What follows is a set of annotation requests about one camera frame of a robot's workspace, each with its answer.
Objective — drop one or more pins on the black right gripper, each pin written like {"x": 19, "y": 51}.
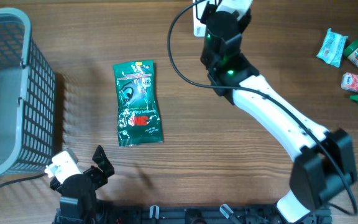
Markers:
{"x": 209, "y": 14}

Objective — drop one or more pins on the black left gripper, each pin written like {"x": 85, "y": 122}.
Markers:
{"x": 100, "y": 178}

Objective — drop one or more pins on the green 3M product pouch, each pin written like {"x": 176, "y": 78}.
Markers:
{"x": 138, "y": 117}

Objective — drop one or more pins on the pale teal packet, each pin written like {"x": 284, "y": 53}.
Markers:
{"x": 332, "y": 48}

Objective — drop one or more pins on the small red white packet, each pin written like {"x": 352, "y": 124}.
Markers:
{"x": 350, "y": 82}

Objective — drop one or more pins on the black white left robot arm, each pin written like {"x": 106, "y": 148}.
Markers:
{"x": 78, "y": 201}

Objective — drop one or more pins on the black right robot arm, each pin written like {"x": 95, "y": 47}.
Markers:
{"x": 323, "y": 161}

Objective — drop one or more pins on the white barcode scanner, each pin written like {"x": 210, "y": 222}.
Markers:
{"x": 199, "y": 29}

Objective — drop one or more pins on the grey plastic mesh basket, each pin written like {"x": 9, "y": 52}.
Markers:
{"x": 28, "y": 89}

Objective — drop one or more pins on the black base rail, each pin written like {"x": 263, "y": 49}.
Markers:
{"x": 250, "y": 214}

